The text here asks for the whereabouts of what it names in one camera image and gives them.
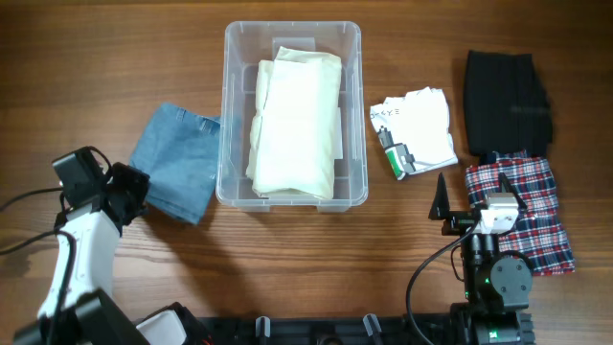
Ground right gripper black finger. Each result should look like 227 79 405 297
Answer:
498 172 528 211
428 172 450 220

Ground blue jeans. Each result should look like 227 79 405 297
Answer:
129 103 220 225

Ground cream cloth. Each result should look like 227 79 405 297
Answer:
245 46 342 199

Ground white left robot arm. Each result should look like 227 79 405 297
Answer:
13 160 214 344

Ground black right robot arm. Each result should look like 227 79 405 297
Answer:
429 173 535 345

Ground red plaid folded shirt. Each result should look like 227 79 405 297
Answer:
465 151 576 276

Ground black folded garment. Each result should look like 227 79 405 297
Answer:
464 51 554 156

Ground white printed t-shirt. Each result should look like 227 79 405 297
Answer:
370 87 458 180

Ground clear plastic storage bin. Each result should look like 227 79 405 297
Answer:
216 21 368 213

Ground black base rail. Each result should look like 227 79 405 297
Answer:
200 313 535 345

